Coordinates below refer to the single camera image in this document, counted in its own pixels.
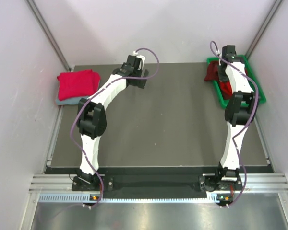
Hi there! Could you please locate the folded grey-blue t-shirt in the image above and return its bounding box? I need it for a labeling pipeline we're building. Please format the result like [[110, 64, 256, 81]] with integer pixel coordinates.
[[55, 96, 88, 106]]

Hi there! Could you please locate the left corner aluminium post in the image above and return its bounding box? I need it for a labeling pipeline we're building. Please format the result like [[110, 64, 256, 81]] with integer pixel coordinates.
[[25, 0, 72, 72]]

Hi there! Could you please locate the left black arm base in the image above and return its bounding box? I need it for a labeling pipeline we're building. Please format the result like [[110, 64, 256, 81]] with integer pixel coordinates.
[[72, 175, 114, 192]]

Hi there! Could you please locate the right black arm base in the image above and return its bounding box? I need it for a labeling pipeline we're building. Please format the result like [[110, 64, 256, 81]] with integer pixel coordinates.
[[199, 174, 242, 193]]

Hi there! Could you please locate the corner aluminium post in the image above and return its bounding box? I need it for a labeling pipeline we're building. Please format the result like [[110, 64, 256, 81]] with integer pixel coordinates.
[[245, 0, 284, 60], [25, 0, 72, 72]]

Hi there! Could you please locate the right corner aluminium post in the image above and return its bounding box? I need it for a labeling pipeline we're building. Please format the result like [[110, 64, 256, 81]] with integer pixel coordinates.
[[245, 0, 284, 60]]

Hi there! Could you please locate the purple cable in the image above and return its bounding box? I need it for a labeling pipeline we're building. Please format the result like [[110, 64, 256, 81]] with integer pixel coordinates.
[[209, 40, 259, 208], [69, 47, 160, 209]]

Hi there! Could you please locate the green plastic bin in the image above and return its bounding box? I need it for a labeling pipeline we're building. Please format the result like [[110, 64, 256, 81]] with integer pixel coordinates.
[[206, 55, 266, 109]]

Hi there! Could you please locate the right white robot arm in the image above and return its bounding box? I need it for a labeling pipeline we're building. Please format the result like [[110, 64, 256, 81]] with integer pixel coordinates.
[[214, 45, 259, 190]]

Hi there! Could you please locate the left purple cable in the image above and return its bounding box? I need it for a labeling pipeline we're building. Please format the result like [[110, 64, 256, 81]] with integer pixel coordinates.
[[69, 47, 160, 209]]

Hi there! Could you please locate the slotted cable duct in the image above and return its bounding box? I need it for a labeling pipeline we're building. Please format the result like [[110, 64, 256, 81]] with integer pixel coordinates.
[[39, 193, 220, 203]]

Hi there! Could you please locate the aluminium frame rail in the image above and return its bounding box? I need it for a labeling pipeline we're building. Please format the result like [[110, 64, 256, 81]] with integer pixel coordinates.
[[29, 173, 288, 193]]

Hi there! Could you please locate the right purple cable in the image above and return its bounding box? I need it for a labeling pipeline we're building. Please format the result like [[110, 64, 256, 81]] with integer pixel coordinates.
[[209, 40, 259, 208]]

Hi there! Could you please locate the folded pink t-shirt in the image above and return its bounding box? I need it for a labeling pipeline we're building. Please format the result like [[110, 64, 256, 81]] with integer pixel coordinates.
[[57, 69, 100, 101]]

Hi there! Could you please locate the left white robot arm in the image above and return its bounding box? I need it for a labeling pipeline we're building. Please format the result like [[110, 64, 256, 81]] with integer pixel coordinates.
[[76, 52, 148, 190]]

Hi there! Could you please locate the dark red t-shirt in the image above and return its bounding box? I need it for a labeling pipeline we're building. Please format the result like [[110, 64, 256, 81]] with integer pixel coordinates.
[[204, 61, 219, 82]]

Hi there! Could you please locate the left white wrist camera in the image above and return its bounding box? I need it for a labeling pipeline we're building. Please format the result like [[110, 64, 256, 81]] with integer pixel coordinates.
[[132, 50, 146, 70]]

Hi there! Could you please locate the bright red t-shirt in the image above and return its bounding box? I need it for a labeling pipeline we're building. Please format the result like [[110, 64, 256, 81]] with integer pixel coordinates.
[[218, 81, 233, 100]]

